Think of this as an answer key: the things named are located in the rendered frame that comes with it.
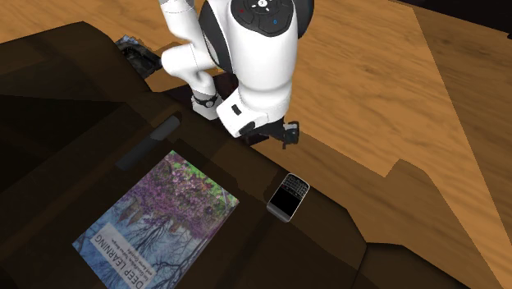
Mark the black phone with keypad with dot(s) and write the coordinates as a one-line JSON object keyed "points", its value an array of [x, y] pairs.
{"points": [[286, 200]]}

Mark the book with purple blossom cover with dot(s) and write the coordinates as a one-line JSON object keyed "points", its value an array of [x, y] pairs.
{"points": [[160, 224]]}

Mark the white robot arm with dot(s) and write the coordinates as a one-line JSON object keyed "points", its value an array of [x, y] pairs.
{"points": [[260, 64]]}

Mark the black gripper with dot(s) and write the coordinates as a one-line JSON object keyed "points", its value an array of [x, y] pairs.
{"points": [[278, 129]]}

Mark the black and grey lumpy object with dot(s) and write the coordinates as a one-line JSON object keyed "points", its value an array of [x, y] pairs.
{"points": [[138, 56]]}

